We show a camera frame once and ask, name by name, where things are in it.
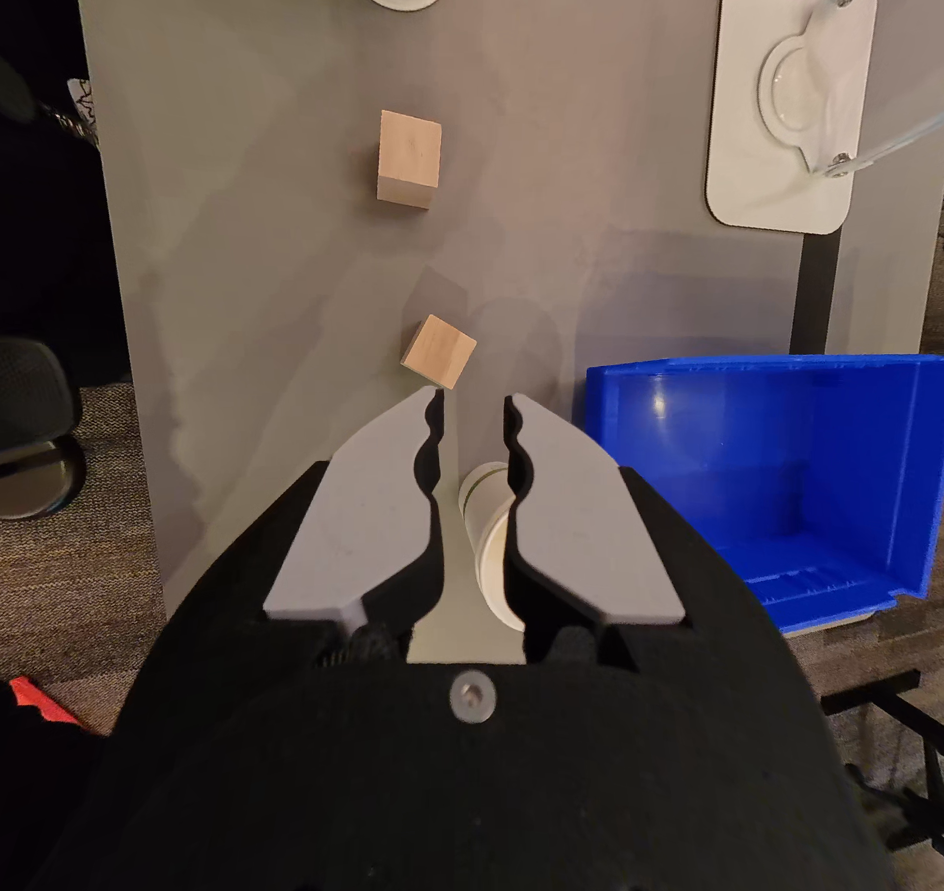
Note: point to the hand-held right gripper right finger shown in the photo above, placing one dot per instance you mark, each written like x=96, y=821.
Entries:
x=590, y=537

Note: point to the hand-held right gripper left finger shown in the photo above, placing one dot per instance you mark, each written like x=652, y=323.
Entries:
x=346, y=530

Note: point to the wide blue plastic bin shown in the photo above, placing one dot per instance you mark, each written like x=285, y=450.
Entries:
x=737, y=463

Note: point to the wooden cube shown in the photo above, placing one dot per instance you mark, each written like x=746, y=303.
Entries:
x=409, y=157
x=439, y=353

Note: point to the grey desk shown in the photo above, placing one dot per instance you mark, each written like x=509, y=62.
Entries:
x=258, y=242

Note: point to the black chair caster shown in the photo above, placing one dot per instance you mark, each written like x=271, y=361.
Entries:
x=37, y=478

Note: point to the black table leg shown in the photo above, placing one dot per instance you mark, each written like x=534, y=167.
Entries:
x=870, y=693

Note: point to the white wooden document stand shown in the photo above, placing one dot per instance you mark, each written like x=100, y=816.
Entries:
x=737, y=132

